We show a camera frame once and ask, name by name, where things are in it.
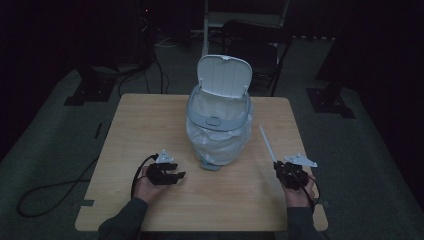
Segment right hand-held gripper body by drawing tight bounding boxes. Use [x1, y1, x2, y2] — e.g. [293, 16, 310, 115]
[277, 153, 319, 191]

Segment white grey lidded trash can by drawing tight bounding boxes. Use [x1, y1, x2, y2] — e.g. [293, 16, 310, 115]
[185, 54, 253, 173]

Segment dark stand with base plate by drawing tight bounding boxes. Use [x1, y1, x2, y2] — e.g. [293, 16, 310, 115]
[63, 0, 155, 107]
[306, 31, 356, 120]

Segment clear plastic trash bag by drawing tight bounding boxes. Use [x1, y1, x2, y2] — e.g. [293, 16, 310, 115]
[185, 89, 253, 168]

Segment white metal desk frame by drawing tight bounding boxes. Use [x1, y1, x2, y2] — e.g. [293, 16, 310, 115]
[199, 0, 291, 70]

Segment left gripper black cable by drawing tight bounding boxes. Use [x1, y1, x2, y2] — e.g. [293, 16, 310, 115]
[130, 153, 160, 200]

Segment person's left hand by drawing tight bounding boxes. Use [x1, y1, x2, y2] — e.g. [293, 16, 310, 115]
[133, 166, 170, 205]

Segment white plastic straw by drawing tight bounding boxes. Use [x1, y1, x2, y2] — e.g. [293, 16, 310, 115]
[259, 125, 278, 164]

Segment black cable on floor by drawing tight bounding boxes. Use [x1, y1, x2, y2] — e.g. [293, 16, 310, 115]
[16, 156, 100, 219]

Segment black cables behind table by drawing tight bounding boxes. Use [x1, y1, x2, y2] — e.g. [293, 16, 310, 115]
[117, 49, 170, 98]

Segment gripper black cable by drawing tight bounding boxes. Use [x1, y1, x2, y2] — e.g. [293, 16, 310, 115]
[130, 153, 160, 200]
[299, 174, 321, 215]

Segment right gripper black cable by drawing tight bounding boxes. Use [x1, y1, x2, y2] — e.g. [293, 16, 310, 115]
[299, 174, 321, 215]

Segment person's right hand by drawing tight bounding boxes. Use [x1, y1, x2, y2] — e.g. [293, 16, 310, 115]
[282, 174, 317, 209]

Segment black folding chair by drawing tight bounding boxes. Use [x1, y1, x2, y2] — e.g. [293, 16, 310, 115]
[218, 19, 295, 98]

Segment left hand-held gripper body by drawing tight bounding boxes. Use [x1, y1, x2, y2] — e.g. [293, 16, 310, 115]
[146, 149, 175, 186]

